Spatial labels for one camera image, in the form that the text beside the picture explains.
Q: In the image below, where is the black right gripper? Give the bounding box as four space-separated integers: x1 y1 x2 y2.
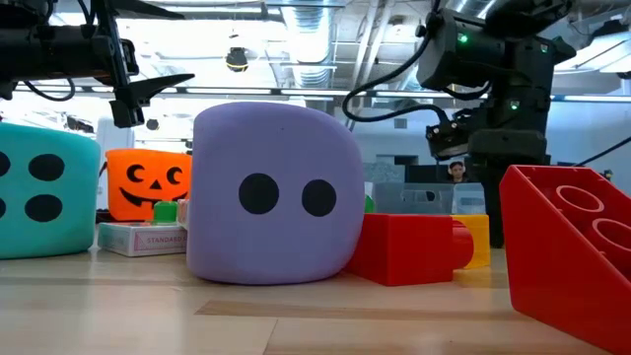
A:
465 110 552 249

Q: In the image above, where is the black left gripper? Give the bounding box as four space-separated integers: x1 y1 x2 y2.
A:
73 0 196 130

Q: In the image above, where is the yellow toy brick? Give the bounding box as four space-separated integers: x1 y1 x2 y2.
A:
451 213 492 270

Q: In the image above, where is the red toy brick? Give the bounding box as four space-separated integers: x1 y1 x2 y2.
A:
344 212 475 288
499 164 631 355

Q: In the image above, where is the purple foam die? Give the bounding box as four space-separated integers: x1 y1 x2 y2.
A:
185 102 367 286

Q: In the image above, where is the green four-stud toy brick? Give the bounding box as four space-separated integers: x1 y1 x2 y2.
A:
152 200 178 226

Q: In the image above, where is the card deck printed standard size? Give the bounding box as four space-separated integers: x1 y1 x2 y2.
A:
97 221 189 258

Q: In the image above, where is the teal foam die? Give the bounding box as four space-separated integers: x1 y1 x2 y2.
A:
0 122 103 261

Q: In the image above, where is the clear plastic bin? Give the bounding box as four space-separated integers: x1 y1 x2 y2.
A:
452 182 487 216

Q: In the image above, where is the person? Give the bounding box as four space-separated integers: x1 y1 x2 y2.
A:
446 161 468 184

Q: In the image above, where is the long ceiling light strip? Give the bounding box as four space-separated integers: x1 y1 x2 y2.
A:
14 86 631 104

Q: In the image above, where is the black ceiling-hung device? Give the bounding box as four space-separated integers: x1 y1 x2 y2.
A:
225 46 249 74

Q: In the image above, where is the grey plastic bin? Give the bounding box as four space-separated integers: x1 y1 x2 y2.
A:
373 181 455 216

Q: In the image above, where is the orange pumpkin bucket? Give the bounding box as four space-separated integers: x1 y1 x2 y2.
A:
105 148 193 222

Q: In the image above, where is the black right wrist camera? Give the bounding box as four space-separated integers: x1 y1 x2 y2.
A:
425 119 470 161

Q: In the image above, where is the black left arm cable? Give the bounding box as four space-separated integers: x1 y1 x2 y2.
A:
23 77 77 104

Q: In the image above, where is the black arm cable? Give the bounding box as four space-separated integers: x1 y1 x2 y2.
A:
23 77 77 104
341 27 453 124

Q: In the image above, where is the silver spiral ventilation duct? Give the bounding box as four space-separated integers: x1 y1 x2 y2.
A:
280 0 339 90

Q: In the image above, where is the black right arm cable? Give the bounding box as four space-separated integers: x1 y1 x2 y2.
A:
341 27 453 124

